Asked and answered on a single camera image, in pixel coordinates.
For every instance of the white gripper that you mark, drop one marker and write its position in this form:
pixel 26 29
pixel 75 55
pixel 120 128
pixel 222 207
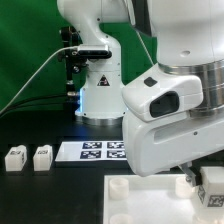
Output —
pixel 159 131

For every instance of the white square tabletop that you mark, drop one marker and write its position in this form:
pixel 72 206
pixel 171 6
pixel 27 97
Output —
pixel 158 199

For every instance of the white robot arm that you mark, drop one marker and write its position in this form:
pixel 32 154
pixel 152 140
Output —
pixel 190 40

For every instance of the white marker sheet with tags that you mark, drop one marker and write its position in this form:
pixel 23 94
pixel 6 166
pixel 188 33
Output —
pixel 77 151

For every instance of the black camera on stand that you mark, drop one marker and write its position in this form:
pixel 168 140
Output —
pixel 92 51

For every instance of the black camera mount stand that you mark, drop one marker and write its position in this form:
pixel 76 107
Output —
pixel 73 64

